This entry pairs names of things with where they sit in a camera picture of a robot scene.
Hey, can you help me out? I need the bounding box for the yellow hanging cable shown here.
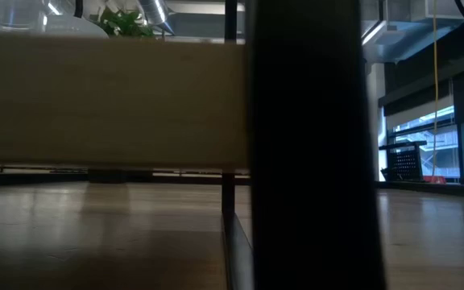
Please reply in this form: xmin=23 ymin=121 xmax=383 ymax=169
xmin=432 ymin=0 xmax=440 ymax=178

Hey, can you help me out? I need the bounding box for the black window frame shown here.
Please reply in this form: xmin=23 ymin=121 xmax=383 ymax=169
xmin=387 ymin=116 xmax=464 ymax=185

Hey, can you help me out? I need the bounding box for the silver spiral ventilation duct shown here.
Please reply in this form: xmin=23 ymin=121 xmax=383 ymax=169
xmin=137 ymin=0 xmax=176 ymax=36

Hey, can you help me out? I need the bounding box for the black divider bar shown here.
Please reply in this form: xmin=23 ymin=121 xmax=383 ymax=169
xmin=220 ymin=0 xmax=387 ymax=290

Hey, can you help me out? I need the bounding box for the grey rectangular ceiling duct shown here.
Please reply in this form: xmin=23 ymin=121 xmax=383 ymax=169
xmin=361 ymin=15 xmax=464 ymax=64

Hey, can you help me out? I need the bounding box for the light wooden shelf board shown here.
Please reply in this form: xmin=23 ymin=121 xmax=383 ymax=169
xmin=0 ymin=34 xmax=254 ymax=170

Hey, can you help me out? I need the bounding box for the green artificial plant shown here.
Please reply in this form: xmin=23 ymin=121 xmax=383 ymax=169
xmin=97 ymin=7 xmax=156 ymax=39

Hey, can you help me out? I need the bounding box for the black perforated cart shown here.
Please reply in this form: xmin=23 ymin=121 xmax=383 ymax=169
xmin=379 ymin=140 xmax=429 ymax=184

